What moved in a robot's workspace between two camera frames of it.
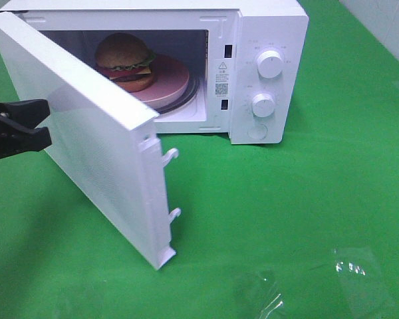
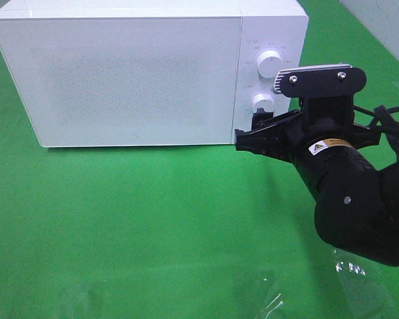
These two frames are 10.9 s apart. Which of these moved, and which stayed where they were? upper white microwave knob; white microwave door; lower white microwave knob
Moved: white microwave door
Stayed: upper white microwave knob; lower white microwave knob
